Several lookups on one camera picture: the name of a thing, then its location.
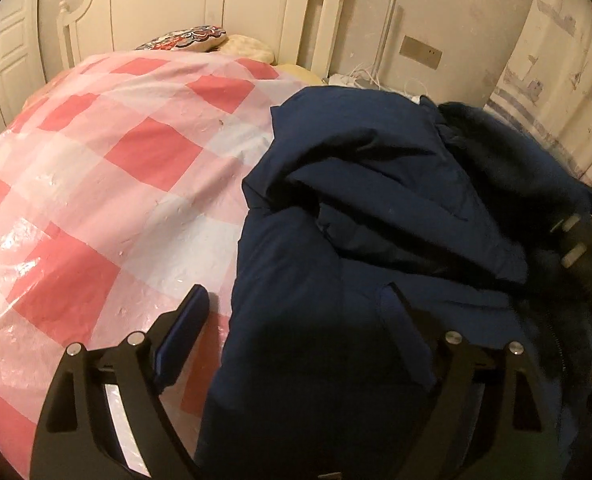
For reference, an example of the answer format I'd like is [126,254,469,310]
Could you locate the white wardrobe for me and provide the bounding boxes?
[0,0,73,147]

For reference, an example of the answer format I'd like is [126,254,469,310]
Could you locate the white cables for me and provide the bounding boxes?
[348,62,429,101]

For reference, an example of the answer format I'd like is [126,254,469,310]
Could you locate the cream pillow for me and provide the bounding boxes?
[216,34,277,66]

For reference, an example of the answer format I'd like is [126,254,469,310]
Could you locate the white wall conduit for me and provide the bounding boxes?
[373,0,401,83]

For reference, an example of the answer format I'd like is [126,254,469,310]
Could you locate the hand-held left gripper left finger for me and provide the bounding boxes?
[30,284,212,480]

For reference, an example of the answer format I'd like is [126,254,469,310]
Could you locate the navy padded jacket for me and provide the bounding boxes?
[193,85,592,480]

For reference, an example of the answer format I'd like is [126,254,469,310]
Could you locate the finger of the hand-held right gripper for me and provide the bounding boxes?
[549,212,592,269]

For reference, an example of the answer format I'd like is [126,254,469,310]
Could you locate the yellow bed sheet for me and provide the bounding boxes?
[275,62,328,87]

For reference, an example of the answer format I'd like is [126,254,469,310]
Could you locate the pink checked bed cover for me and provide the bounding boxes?
[0,52,297,480]

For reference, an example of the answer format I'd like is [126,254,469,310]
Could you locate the patterned pillow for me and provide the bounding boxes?
[135,26,227,54]

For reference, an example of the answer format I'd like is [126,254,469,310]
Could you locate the brass wall plate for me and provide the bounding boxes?
[399,36,443,70]

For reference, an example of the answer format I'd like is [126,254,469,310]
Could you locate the boat print curtain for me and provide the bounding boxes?
[483,0,592,186]

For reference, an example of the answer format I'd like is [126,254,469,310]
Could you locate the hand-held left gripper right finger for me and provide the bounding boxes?
[378,282,569,480]

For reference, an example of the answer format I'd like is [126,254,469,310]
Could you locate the white wooden headboard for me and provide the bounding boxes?
[56,0,352,77]

